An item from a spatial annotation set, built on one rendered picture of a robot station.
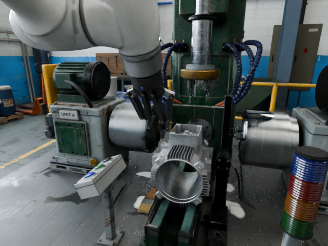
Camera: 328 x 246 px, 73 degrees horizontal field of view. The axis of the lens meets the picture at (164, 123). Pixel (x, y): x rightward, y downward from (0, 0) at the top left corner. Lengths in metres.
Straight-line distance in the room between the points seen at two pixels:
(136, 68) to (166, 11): 5.90
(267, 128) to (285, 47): 5.00
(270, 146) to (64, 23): 0.81
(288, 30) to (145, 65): 5.54
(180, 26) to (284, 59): 4.80
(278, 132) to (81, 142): 0.88
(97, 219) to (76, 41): 0.68
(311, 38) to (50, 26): 6.11
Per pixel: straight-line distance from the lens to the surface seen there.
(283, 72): 5.93
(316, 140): 0.98
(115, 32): 0.44
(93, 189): 0.66
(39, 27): 0.46
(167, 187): 0.80
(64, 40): 0.48
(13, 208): 1.15
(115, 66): 6.56
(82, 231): 0.92
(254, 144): 0.95
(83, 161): 1.22
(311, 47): 6.35
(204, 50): 1.01
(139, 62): 0.47
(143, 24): 0.43
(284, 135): 0.97
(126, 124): 1.04
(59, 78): 1.19
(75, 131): 1.16
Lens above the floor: 1.40
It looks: 17 degrees down
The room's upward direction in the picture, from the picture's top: straight up
